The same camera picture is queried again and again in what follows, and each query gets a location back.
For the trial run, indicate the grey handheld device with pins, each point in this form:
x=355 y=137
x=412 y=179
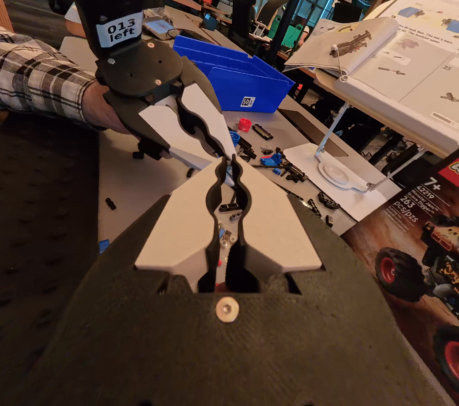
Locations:
x=159 y=27

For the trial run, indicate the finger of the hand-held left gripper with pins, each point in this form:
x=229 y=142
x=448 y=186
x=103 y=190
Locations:
x=204 y=108
x=168 y=129

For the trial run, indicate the person's left forearm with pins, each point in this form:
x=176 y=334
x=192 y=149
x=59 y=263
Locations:
x=43 y=79

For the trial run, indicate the white book stand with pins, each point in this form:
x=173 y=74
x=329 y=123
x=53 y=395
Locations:
x=308 y=162

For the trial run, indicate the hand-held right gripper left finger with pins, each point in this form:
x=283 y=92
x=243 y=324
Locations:
x=175 y=233

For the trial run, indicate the small blue brick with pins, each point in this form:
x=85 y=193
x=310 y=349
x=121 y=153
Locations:
x=104 y=246

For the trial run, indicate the black ribbed block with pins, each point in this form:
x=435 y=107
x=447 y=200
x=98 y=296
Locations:
x=262 y=131

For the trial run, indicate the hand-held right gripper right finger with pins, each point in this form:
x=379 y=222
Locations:
x=283 y=233

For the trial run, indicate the blue fender piece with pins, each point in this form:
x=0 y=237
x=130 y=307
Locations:
x=271 y=159

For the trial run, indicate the grey desk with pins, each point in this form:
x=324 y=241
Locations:
x=143 y=180

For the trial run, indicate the red wheel hub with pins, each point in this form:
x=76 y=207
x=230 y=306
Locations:
x=244 y=125

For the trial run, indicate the short black connector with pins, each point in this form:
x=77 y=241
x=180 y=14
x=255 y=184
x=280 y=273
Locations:
x=110 y=203

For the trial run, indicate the blue wheel hub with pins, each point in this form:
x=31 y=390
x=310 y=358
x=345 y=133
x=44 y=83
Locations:
x=234 y=138

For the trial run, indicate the person's left hand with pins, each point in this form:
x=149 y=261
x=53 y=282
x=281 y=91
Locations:
x=100 y=111

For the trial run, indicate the instruction poster board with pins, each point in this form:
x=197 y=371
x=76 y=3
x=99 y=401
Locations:
x=430 y=0

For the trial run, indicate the black toy truck box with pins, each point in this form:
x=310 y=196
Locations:
x=405 y=233

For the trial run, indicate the blue storage bin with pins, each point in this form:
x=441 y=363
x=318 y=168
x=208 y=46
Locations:
x=251 y=90

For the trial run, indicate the pile of black building beams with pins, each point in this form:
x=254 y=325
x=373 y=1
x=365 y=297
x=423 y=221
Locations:
x=328 y=202

